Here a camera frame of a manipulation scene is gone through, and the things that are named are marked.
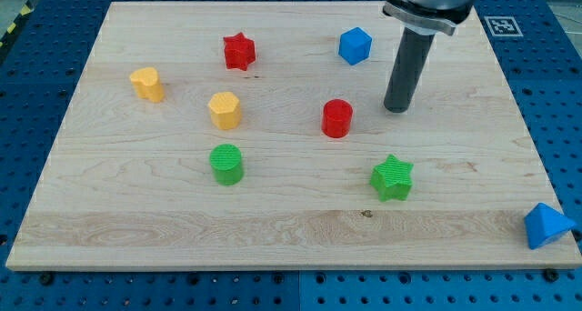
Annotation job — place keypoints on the blue cube block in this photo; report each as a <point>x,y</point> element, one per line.
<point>355,45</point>

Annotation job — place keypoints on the red cylinder block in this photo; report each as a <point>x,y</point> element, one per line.
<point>336,118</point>

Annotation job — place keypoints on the green star block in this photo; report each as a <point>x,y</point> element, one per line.
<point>392,179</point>

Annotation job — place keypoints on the light wooden board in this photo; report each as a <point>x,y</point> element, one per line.
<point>128,185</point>

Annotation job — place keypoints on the green cylinder block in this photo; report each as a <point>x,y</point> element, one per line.
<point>227,164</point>

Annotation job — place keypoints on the blue pyramid block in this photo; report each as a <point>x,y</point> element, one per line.
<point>545,225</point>

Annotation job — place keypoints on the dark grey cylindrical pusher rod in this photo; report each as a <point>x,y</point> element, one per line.
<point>407,69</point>

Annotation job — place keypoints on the white fiducial marker tag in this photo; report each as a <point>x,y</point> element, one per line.
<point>503,26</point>

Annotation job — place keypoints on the red star block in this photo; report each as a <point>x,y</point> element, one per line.
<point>239,51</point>

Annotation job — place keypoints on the yellow hexagon block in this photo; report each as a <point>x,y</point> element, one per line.
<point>225,110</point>

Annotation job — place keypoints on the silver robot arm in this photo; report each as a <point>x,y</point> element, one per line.
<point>423,19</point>

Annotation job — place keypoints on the yellow heart block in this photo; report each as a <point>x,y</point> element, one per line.
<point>147,84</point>

